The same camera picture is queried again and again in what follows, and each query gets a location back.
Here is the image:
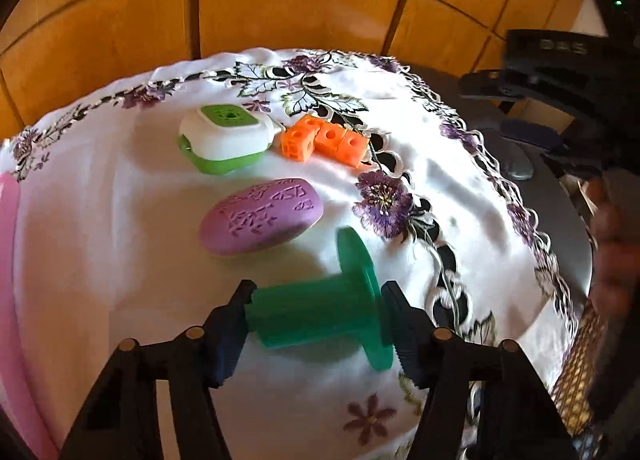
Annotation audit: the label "wooden wardrobe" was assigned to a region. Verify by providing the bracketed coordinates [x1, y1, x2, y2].
[0, 0, 596, 141]

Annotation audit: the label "person's right hand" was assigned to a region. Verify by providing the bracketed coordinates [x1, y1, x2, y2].
[585, 175, 640, 321]

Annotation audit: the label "black device with green light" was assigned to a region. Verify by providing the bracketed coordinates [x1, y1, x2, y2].
[587, 0, 640, 35]

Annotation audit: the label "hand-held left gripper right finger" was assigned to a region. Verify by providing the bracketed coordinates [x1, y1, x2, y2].
[381, 281, 573, 460]

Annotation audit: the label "green spool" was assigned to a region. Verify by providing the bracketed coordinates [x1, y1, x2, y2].
[245, 227, 396, 372]

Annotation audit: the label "green and white square case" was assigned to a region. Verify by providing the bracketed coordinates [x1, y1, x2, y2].
[177, 103, 276, 175]

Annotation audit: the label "grey oval object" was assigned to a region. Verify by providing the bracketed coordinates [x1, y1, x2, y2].
[492, 140, 535, 181]

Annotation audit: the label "orange linked cubes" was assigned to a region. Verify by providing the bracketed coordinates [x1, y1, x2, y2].
[280, 116, 371, 169]

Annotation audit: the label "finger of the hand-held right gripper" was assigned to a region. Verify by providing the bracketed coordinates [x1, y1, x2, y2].
[500, 119, 568, 153]
[459, 68, 538, 101]

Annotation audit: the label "purple oval soap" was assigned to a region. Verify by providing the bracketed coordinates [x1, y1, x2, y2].
[198, 178, 323, 257]

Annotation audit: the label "wicker chair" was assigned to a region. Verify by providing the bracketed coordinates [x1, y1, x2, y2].
[550, 300, 616, 441]

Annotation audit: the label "shallow pink box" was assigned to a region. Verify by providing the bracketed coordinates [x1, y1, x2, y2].
[0, 172, 58, 460]

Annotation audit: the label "white floral embroidered tablecloth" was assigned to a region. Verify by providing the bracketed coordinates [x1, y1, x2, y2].
[0, 48, 596, 460]

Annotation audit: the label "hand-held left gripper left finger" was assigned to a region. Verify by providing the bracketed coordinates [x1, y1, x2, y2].
[60, 280, 258, 460]

